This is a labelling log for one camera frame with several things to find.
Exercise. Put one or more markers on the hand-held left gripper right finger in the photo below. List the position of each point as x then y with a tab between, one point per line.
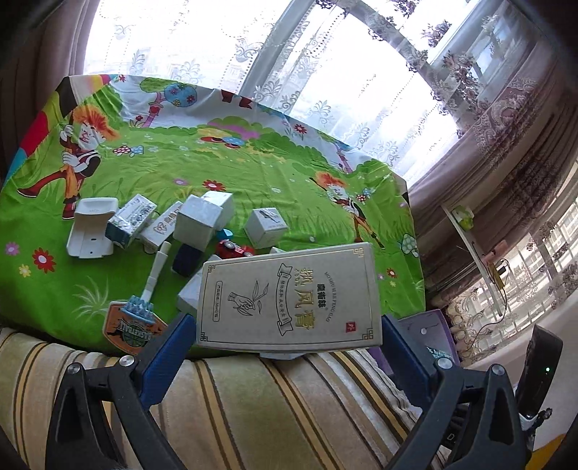
406	357

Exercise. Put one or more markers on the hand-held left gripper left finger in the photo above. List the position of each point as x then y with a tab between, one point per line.
165	357

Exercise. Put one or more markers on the white brush with blue bristles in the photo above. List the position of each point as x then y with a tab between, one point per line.
151	278

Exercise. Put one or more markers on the red toy car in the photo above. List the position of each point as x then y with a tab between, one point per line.
235	249

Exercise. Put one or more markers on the narrow white printed box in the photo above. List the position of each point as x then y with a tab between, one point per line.
159	228

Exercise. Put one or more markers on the large beige box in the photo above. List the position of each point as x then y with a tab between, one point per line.
289	298

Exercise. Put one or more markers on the blue plastic toy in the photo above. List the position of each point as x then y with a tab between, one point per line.
224	234

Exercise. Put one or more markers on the teal print white box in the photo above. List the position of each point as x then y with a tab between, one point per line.
131	221

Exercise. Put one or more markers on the large plain white box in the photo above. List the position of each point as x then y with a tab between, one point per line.
203	219

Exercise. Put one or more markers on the white plastic holder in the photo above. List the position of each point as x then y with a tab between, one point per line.
88	230

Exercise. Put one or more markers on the orange shield badge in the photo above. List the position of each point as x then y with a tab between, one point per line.
128	332

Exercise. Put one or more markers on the cream lace-trim curtain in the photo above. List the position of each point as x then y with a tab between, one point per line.
474	316

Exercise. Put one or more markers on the dark blue box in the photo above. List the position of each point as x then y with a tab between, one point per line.
186	260

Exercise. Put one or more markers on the striped cushion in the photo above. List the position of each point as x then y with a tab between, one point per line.
271	406

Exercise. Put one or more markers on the pink small item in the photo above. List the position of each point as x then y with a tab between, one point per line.
496	251

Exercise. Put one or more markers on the glass side table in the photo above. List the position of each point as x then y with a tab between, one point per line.
469	244

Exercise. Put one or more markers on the green tissue box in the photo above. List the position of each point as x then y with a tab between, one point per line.
463	217

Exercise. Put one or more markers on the small white cube box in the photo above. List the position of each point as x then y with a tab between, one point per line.
266	226

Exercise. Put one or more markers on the printed cartoon green blanket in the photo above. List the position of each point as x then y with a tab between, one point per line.
225	171

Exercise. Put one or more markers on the mauve embroidered curtain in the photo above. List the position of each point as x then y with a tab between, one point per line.
40	54
496	149

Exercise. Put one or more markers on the white lace curtain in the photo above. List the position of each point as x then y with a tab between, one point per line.
293	58

